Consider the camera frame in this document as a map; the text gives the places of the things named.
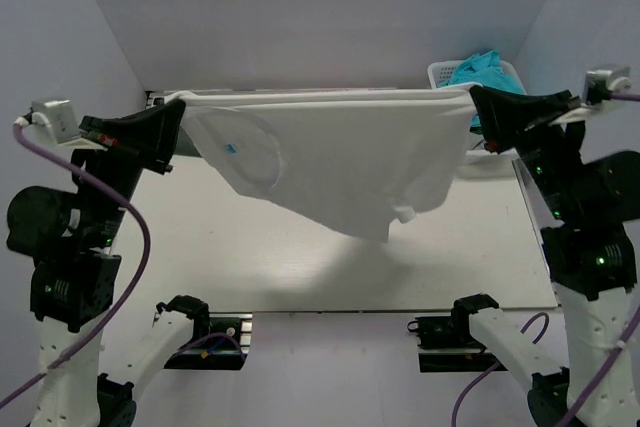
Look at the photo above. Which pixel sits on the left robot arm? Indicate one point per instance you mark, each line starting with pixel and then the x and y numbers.
pixel 69 236

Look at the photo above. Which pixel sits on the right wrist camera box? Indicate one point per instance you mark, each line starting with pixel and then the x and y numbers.
pixel 605 83

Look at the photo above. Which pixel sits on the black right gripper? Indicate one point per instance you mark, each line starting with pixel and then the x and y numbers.
pixel 505 115

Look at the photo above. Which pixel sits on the teal t-shirt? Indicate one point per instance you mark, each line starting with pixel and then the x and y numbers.
pixel 487 70

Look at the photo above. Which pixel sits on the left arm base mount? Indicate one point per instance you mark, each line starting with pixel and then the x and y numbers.
pixel 224 352

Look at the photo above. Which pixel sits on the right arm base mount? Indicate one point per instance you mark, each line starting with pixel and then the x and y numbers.
pixel 442 350

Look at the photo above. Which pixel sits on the white t-shirt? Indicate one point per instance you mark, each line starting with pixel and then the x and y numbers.
pixel 354 161

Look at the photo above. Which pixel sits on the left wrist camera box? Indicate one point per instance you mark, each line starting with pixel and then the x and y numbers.
pixel 55 123

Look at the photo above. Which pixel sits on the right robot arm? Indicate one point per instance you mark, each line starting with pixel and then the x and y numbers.
pixel 591 261

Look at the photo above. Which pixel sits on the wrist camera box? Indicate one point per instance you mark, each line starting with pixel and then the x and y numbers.
pixel 55 123
pixel 605 83

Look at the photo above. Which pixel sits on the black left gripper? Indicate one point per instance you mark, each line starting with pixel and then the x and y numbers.
pixel 151 134

